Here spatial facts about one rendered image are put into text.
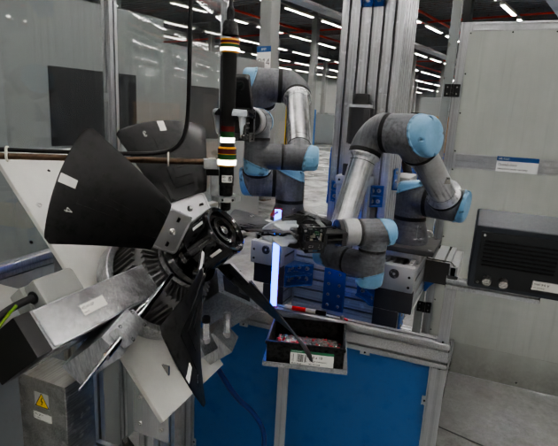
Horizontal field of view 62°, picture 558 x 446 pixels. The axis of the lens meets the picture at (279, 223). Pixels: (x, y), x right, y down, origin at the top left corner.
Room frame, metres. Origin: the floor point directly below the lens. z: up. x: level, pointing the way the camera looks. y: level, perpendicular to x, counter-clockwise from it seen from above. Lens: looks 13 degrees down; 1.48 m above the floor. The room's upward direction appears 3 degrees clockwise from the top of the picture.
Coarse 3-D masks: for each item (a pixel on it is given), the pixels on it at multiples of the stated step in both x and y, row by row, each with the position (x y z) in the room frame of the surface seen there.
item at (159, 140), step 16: (128, 128) 1.15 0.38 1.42; (144, 128) 1.17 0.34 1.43; (176, 128) 1.20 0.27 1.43; (192, 128) 1.23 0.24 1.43; (128, 144) 1.13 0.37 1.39; (144, 144) 1.14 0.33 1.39; (160, 144) 1.15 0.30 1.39; (192, 144) 1.18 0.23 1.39; (160, 176) 1.10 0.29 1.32; (176, 176) 1.10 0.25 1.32; (192, 176) 1.11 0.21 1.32; (176, 192) 1.08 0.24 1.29; (192, 192) 1.09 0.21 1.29
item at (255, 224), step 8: (232, 216) 1.30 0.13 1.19; (240, 216) 1.31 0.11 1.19; (248, 216) 1.32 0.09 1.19; (240, 224) 1.19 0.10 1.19; (248, 224) 1.20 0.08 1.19; (256, 224) 1.22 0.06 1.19; (264, 224) 1.24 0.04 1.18; (264, 232) 1.16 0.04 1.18; (272, 232) 1.18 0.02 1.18; (280, 232) 1.21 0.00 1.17; (288, 232) 1.26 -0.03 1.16
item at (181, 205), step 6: (186, 198) 1.08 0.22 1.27; (192, 198) 1.08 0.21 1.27; (198, 198) 1.08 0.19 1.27; (204, 198) 1.09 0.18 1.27; (174, 204) 1.07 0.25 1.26; (180, 204) 1.07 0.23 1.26; (186, 204) 1.07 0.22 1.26; (192, 204) 1.07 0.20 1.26; (198, 204) 1.08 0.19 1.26; (204, 204) 1.08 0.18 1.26; (180, 210) 1.06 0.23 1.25; (186, 210) 1.07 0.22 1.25; (192, 210) 1.07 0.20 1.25; (198, 210) 1.07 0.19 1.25; (204, 210) 1.07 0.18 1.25; (192, 216) 1.06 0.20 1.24
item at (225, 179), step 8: (232, 8) 1.10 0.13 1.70; (232, 16) 1.10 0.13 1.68; (224, 24) 1.10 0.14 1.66; (232, 24) 1.09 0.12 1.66; (224, 32) 1.10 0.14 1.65; (232, 32) 1.09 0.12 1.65; (224, 168) 1.09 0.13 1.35; (232, 168) 1.10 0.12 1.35; (224, 176) 1.09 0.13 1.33; (232, 176) 1.10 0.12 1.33; (224, 184) 1.09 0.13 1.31; (232, 184) 1.10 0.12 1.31; (224, 192) 1.09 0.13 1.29; (232, 192) 1.11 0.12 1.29; (224, 208) 1.10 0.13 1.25
